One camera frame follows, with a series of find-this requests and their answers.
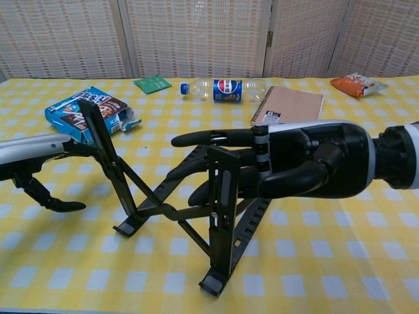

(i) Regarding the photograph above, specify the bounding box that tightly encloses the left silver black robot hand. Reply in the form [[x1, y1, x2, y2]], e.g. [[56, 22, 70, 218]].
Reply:
[[0, 133, 99, 213]]

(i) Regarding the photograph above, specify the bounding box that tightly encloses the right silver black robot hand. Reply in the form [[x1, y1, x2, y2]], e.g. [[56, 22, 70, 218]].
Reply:
[[166, 120, 374, 207]]

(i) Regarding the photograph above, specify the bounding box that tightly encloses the black folding laptop stand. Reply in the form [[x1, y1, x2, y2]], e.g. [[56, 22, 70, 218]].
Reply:
[[78, 99, 272, 290]]

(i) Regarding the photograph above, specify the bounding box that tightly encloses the brown spiral notebook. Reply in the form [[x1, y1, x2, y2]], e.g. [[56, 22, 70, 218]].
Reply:
[[250, 86, 325, 128]]

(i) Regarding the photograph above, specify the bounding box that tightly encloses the orange snack bag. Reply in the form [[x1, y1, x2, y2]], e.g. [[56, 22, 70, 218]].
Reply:
[[329, 72, 390, 99]]

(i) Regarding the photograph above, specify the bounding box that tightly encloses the blue cookie box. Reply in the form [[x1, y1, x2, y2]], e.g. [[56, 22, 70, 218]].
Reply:
[[45, 86, 143, 146]]

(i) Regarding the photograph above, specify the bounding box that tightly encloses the yellow checkered tablecloth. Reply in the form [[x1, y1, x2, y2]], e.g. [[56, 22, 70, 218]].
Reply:
[[0, 77, 419, 314]]

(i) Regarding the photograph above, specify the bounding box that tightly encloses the clear Pepsi plastic bottle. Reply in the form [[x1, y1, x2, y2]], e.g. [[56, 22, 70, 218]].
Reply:
[[180, 77, 268, 104]]

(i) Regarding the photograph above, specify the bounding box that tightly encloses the green sachet packet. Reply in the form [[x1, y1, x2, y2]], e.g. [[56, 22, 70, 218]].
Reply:
[[133, 75, 173, 95]]

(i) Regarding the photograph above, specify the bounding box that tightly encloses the woven folding screen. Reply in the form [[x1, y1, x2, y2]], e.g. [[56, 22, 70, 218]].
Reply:
[[0, 0, 419, 79]]

